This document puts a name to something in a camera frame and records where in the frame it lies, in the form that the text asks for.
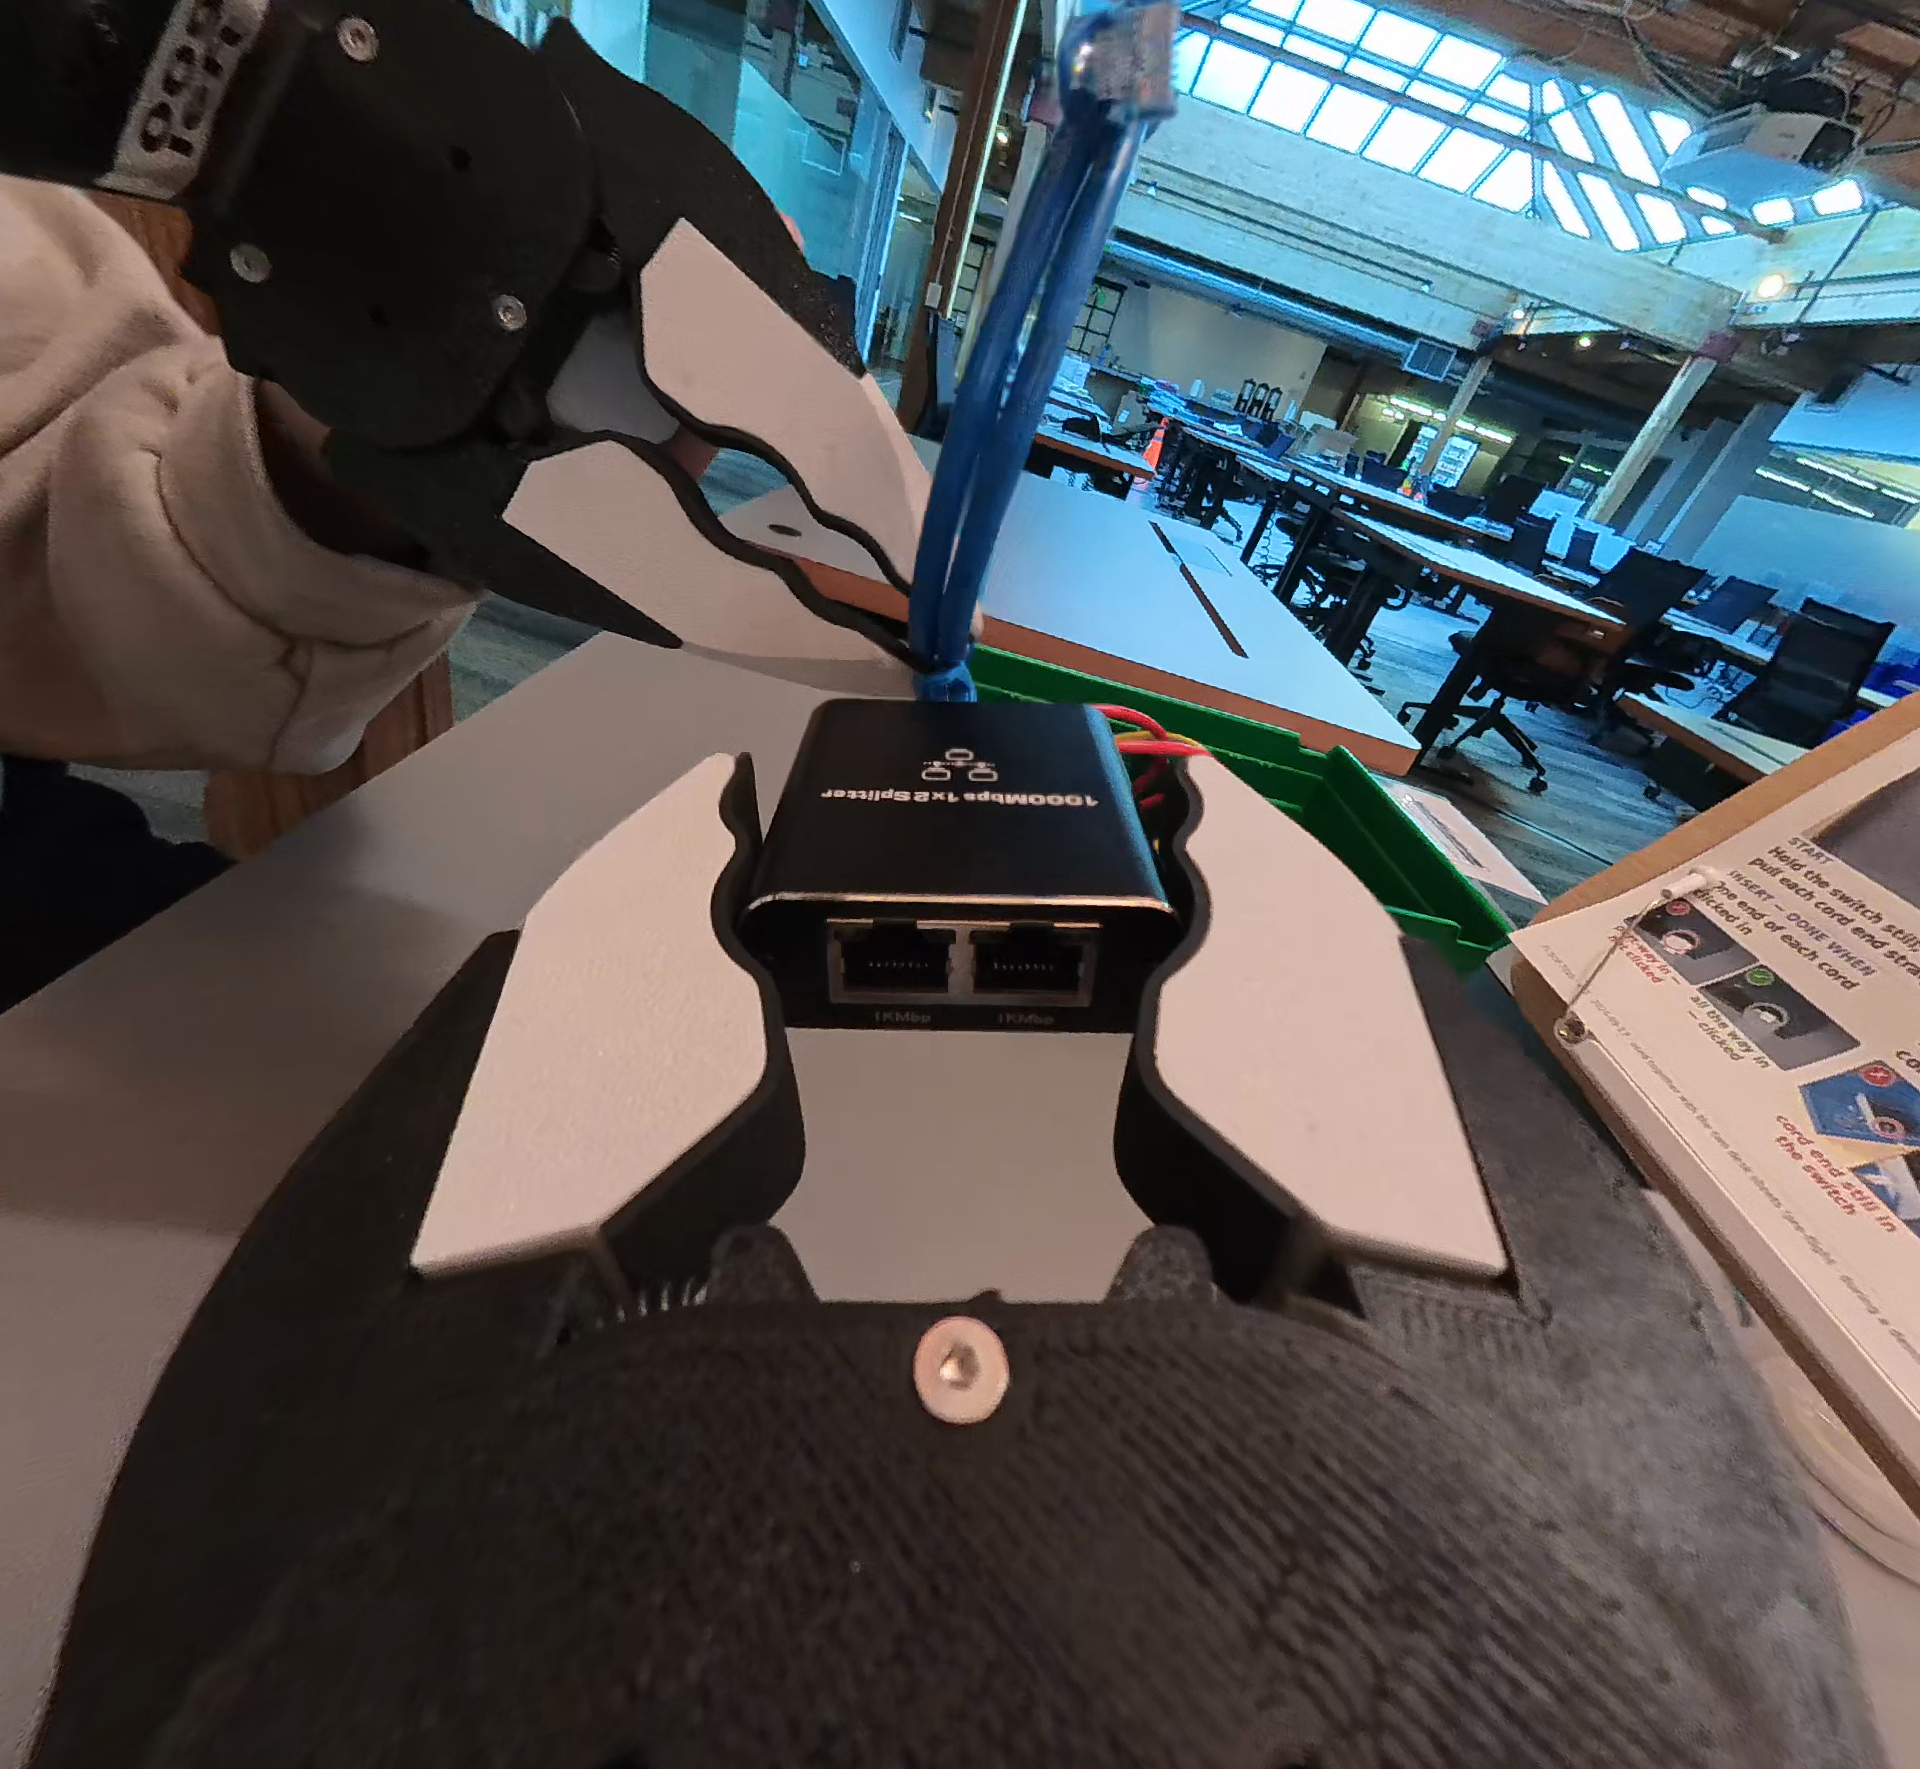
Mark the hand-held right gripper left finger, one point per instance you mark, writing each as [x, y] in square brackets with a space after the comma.
[603, 1050]

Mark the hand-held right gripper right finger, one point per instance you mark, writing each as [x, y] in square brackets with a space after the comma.
[1319, 1050]

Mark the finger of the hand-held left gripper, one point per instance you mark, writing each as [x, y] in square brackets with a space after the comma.
[643, 525]
[779, 393]

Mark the green plastic bin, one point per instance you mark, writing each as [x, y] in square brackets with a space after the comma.
[1414, 866]

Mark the black ethernet splitter box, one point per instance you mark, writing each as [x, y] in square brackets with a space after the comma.
[962, 806]

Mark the person's left forearm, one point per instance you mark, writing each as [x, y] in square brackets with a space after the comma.
[151, 525]

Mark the wood-edged office table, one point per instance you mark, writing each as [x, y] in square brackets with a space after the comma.
[1498, 583]
[1082, 568]

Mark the wooden support pillar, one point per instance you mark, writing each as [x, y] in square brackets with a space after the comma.
[344, 795]

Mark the orange traffic cone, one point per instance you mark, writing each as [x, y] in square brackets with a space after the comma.
[1155, 452]

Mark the printed instruction sheet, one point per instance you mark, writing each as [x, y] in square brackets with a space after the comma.
[1771, 1123]

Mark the black office chair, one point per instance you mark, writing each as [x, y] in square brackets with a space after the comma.
[1642, 616]

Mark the wooden instruction board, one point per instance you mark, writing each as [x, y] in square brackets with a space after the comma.
[1797, 770]

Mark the white board stand base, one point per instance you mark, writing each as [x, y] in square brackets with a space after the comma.
[1878, 1514]

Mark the ceiling projector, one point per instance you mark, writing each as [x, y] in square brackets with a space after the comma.
[1758, 157]

